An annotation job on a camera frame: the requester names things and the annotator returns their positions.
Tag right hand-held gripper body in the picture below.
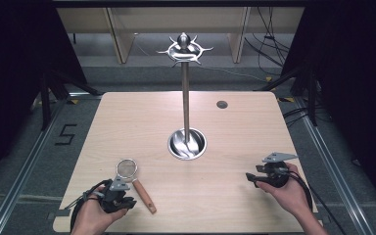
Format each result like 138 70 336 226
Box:
256 152 299 189

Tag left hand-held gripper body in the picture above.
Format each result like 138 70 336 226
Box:
98 176 132 214

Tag mesh strainer with wooden handle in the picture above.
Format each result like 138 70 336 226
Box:
116 158 158 215

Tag person's right hand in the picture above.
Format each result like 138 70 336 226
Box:
256 162 311 217

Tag person's left hand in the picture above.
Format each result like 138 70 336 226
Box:
70 185 129 235

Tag black metal stand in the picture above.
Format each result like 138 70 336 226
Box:
38 69 103 132
254 64 319 127

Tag steel utensil rack with hooks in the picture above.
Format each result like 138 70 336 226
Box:
156 31 214 162

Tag black curtain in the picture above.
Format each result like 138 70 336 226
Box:
279 0 376 220
0 0 88 191

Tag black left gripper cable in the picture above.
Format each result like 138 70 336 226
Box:
64 178 113 231

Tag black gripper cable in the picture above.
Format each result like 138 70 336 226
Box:
64 178 113 231
285 168 349 235

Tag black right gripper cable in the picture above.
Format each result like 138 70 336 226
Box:
285 168 349 235

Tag aluminium floor rail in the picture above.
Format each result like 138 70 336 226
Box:
0 97 71 235
294 97 376 235

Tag black floor cables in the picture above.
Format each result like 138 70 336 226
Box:
244 6 292 69

